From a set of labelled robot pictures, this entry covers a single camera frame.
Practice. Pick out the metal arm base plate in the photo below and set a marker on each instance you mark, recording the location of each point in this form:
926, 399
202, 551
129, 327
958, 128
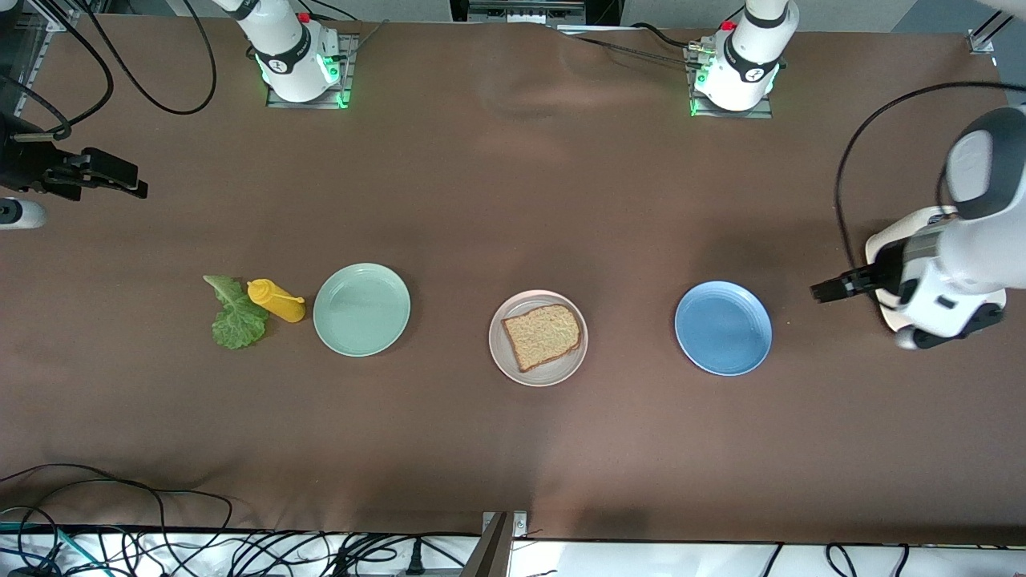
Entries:
761, 113
346, 72

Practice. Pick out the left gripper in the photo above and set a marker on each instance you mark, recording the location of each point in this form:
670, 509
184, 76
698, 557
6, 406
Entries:
885, 266

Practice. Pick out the metal table clamp bracket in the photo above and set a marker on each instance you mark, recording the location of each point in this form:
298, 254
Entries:
493, 545

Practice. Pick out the brown bread slice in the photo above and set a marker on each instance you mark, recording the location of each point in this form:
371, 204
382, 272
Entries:
543, 336

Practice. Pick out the green lettuce leaf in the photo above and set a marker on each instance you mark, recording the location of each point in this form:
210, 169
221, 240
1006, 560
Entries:
236, 324

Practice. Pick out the black power plug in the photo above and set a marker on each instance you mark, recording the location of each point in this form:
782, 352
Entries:
414, 561

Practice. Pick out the mint green plate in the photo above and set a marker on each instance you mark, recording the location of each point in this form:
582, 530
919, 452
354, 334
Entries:
361, 312

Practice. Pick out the white toaster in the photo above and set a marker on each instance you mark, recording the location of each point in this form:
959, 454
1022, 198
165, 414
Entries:
886, 235

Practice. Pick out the aluminium corner bracket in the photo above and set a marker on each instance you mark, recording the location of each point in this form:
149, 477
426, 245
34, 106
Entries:
982, 42

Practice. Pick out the yellow mustard squeeze bottle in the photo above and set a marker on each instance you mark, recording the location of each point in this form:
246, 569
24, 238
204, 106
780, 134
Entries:
276, 303

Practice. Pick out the aluminium frame profile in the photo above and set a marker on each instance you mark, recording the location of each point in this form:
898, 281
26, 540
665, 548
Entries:
64, 16

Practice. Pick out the dark equipment box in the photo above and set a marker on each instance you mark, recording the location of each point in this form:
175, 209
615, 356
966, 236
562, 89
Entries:
529, 12

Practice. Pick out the beige plate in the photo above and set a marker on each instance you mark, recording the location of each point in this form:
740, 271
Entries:
513, 365

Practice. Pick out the blue plate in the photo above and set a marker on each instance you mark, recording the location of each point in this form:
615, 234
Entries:
723, 328

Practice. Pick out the thin black frame strut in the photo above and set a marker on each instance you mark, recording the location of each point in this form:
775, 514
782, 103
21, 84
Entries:
992, 24

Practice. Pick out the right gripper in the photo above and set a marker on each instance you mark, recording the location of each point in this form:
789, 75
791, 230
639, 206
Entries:
22, 164

